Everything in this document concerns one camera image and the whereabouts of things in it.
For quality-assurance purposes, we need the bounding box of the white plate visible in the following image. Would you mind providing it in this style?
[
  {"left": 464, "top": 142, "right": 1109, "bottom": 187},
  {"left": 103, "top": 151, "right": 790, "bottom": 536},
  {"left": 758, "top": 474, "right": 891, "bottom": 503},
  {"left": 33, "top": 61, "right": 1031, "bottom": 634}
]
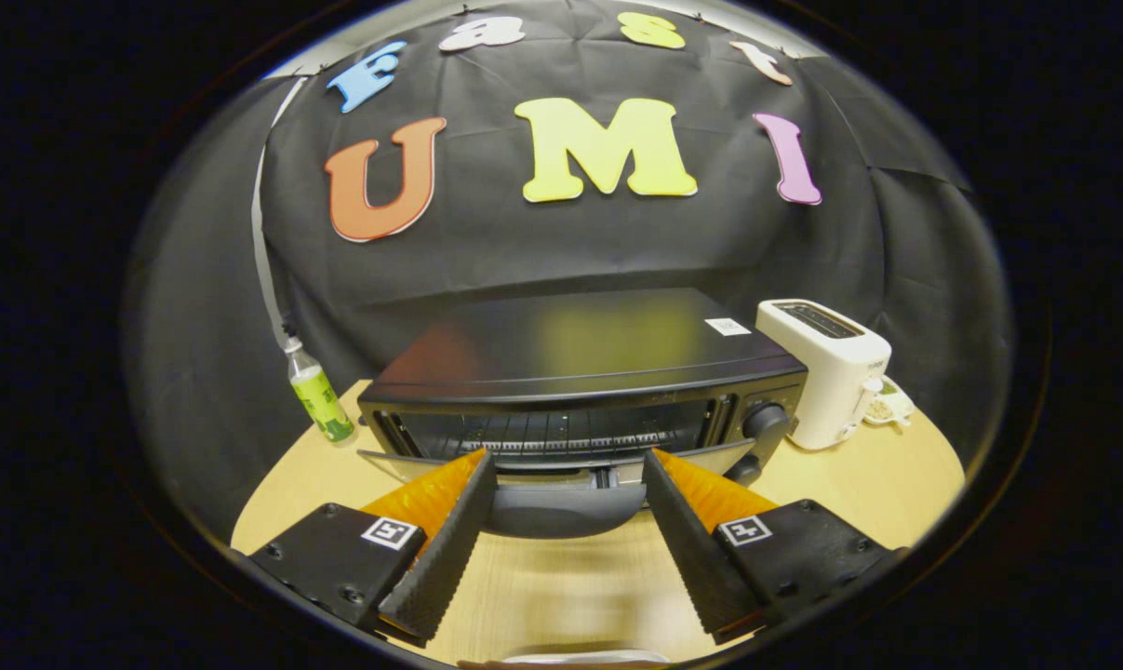
[{"left": 501, "top": 650, "right": 671, "bottom": 666}]

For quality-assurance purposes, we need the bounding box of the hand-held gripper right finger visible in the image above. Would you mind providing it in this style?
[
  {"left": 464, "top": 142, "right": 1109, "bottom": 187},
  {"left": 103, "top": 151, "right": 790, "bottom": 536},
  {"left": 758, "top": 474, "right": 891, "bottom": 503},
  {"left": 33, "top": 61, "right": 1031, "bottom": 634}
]
[{"left": 642, "top": 449, "right": 897, "bottom": 645}]

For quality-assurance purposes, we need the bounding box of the white divided snack dish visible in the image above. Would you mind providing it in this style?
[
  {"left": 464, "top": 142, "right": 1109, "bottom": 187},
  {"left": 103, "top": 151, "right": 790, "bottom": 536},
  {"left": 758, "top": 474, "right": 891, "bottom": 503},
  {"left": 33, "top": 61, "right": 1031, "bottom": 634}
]
[{"left": 863, "top": 375, "right": 916, "bottom": 429}]

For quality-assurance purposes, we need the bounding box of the black toaster oven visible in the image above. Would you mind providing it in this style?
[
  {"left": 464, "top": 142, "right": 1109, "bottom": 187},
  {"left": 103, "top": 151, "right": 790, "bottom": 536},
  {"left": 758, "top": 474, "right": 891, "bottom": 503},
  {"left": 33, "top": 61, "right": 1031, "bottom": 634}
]
[{"left": 356, "top": 287, "right": 809, "bottom": 541}]

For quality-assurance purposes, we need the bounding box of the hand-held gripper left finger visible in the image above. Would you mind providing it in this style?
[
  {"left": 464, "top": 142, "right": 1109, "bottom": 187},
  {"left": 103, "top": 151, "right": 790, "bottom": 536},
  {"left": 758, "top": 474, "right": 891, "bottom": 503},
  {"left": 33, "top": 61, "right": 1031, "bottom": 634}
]
[{"left": 249, "top": 449, "right": 499, "bottom": 645}]

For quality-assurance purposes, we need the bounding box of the green label plastic bottle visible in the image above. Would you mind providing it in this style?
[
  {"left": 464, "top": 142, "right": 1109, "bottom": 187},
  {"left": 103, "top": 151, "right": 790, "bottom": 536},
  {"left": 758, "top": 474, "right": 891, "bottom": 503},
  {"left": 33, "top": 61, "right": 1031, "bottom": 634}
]
[{"left": 285, "top": 337, "right": 355, "bottom": 445}]

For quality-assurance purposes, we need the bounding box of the white pop-up toaster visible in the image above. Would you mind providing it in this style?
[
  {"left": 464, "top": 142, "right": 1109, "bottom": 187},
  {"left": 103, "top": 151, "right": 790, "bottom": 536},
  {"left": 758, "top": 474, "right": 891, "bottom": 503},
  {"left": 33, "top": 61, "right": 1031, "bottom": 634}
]
[{"left": 755, "top": 299, "right": 893, "bottom": 452}]

